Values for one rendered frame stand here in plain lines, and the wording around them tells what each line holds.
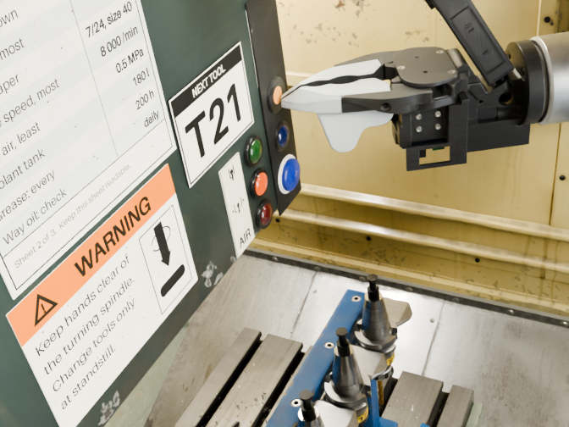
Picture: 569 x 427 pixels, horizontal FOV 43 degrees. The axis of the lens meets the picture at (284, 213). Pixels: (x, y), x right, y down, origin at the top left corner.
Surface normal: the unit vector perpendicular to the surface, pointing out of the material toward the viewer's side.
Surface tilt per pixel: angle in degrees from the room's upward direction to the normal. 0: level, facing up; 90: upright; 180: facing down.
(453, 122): 90
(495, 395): 24
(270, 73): 90
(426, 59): 0
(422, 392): 0
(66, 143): 90
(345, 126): 90
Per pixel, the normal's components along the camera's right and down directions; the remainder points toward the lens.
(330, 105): -0.33, 0.59
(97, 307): 0.89, 0.17
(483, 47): 0.02, 0.55
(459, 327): -0.29, -0.51
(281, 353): -0.12, -0.80
